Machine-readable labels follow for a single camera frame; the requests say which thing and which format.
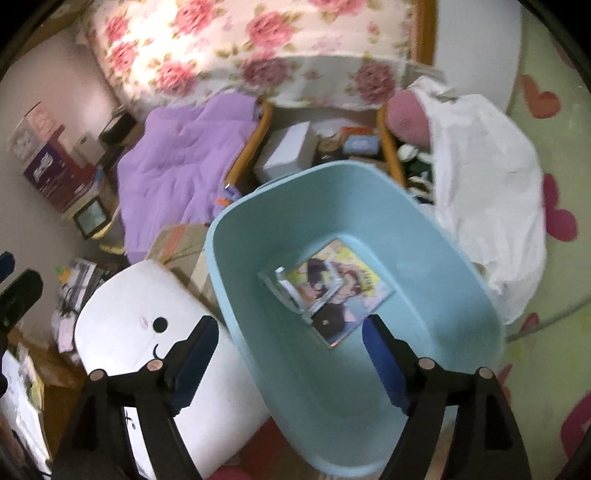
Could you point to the white plastic bag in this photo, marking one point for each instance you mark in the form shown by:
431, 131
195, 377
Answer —
489, 184

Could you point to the purple and white box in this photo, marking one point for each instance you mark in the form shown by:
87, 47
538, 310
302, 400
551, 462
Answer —
48, 161

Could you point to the floral rose bedspread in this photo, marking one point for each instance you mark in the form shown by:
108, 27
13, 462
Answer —
258, 50

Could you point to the pink plush toy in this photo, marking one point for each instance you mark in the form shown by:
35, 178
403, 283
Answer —
408, 122

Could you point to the small framed mirror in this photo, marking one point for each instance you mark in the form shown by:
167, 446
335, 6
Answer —
92, 216

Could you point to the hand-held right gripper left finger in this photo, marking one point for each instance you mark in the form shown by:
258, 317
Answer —
196, 357

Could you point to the clear acrylic picture stand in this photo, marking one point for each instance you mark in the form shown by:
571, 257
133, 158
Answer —
330, 288

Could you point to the white cardboard box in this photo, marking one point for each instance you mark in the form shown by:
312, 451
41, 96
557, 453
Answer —
286, 150

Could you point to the white plush pillow with face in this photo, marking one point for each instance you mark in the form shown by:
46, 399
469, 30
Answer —
134, 300

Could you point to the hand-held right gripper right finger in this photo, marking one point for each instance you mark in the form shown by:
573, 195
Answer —
381, 357

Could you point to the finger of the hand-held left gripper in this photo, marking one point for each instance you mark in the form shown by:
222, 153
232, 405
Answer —
18, 295

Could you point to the black box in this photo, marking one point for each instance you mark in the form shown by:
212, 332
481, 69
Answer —
117, 127

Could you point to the purple quilted blanket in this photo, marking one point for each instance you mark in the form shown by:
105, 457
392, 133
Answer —
175, 166

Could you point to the light blue plastic basin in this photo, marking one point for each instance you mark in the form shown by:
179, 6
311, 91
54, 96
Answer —
429, 258

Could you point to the heart print mat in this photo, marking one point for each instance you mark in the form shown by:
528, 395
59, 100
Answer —
554, 221

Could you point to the pile of papers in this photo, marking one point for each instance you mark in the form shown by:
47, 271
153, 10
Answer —
74, 290

